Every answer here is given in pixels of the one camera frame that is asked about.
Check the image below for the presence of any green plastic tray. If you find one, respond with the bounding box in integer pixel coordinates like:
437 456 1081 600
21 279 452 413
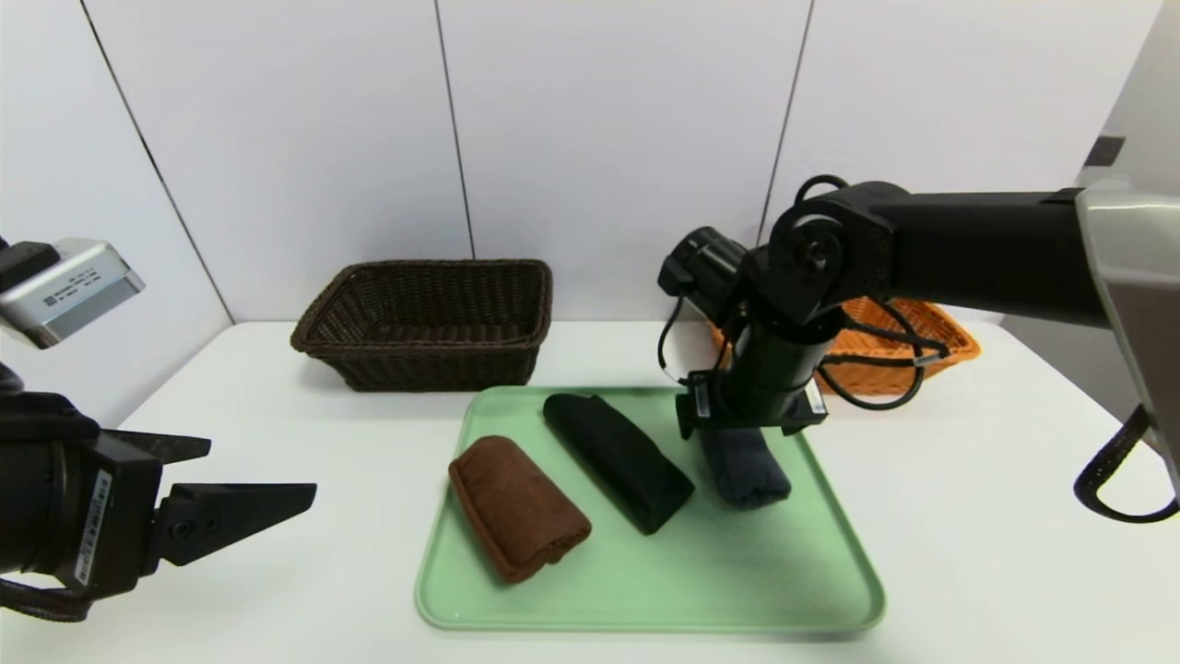
415 385 887 634

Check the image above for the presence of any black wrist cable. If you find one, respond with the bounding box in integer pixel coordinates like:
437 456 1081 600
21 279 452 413
816 295 950 411
0 576 93 624

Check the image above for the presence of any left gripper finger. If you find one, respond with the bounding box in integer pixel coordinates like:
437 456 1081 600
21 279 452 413
108 428 213 466
148 482 318 575

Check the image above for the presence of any braided right arm cable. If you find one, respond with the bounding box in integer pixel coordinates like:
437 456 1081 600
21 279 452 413
1074 406 1180 524

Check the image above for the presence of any orange wicker basket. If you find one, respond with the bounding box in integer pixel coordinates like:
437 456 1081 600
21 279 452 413
710 297 980 397

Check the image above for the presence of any grey towel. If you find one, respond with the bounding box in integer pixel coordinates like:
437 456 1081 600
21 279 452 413
698 426 792 508

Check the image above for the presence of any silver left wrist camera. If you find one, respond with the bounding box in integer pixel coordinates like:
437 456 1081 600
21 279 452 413
0 238 146 350

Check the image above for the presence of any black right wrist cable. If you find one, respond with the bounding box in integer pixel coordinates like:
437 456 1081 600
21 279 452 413
816 295 950 411

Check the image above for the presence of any black soft glasses case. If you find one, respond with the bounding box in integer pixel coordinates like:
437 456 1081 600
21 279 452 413
542 394 695 536

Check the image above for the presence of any dark brown wicker basket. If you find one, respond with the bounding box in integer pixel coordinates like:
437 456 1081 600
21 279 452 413
290 259 554 393

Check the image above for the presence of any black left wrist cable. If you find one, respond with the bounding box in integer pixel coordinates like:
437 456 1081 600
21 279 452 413
0 576 93 624

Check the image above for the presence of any brown towel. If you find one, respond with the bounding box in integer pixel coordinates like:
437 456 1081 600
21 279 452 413
448 435 593 585

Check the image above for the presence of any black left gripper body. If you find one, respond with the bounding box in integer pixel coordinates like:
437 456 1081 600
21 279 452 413
0 430 163 600

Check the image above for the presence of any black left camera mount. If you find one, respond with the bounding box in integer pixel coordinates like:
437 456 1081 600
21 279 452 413
0 242 61 291

